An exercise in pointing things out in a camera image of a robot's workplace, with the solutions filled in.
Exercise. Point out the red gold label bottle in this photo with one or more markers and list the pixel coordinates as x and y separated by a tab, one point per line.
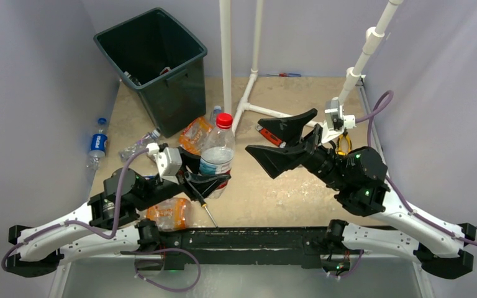
165	70

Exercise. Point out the clear bottle white cap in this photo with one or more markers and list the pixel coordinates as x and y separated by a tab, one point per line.
132	78

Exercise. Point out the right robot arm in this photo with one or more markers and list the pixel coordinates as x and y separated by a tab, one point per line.
359	181

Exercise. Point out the dark green plastic bin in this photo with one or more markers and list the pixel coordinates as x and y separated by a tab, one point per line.
143	46

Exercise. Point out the Pepsi bottle by wall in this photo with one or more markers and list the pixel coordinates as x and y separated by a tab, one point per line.
97	146

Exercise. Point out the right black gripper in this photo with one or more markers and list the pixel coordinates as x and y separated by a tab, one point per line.
276	160

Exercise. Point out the clear small water bottle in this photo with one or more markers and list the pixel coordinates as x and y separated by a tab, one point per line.
215	112

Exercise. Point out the yellow black pliers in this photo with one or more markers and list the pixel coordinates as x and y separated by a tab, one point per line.
344	144

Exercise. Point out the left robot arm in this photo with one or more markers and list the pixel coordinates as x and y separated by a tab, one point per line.
110	221

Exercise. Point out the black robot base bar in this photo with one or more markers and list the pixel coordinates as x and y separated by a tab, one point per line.
307	247

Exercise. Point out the orange label bottle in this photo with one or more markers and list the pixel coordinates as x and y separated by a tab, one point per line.
193	136
171	215

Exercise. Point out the red handle adjustable wrench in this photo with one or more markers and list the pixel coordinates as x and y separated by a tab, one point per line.
270	137

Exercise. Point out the small red blue screwdriver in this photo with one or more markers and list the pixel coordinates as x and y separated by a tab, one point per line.
285	75

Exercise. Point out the yellow black screwdriver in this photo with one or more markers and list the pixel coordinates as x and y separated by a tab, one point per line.
203	203

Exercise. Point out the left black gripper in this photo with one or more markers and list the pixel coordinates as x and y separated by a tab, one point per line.
205	183

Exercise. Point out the crushed clear bottle left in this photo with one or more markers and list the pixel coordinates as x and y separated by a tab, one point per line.
140	144

